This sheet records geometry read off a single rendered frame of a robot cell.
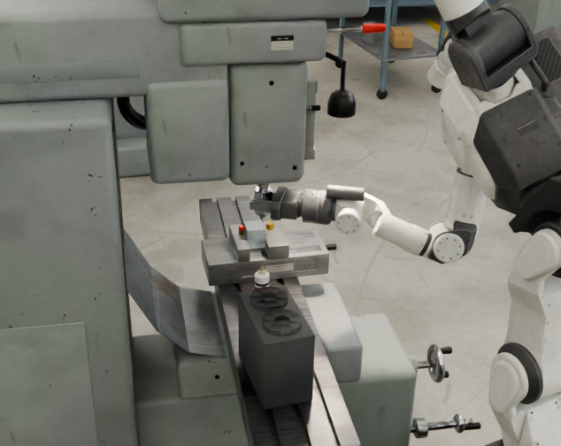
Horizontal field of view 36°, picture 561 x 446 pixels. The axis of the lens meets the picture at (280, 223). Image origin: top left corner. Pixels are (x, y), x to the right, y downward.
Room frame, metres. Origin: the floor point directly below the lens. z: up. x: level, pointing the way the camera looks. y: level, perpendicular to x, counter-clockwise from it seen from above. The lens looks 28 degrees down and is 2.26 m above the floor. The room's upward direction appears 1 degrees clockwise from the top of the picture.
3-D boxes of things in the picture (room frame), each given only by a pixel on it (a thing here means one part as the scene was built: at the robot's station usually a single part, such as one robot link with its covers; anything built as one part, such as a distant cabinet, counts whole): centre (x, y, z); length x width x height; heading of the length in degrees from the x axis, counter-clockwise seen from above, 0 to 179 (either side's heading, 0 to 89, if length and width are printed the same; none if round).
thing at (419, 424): (2.00, -0.50, 0.51); 0.22 x 0.06 x 0.06; 101
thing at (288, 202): (2.02, -0.04, 1.22); 0.13 x 0.12 x 0.10; 169
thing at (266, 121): (2.04, 0.05, 1.47); 0.21 x 0.19 x 0.32; 11
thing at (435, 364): (2.13, -0.44, 0.63); 0.16 x 0.12 x 0.12; 101
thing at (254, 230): (2.18, 0.07, 1.04); 0.06 x 0.05 x 0.06; 13
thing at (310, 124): (2.06, -0.06, 1.45); 0.04 x 0.04 x 0.21; 11
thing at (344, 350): (2.04, 0.05, 0.79); 0.50 x 0.35 x 0.12; 101
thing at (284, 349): (1.68, 0.01, 1.03); 0.22 x 0.12 x 0.20; 18
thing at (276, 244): (2.20, 0.02, 1.02); 0.15 x 0.06 x 0.04; 13
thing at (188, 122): (2.00, 0.24, 1.47); 0.24 x 0.19 x 0.26; 11
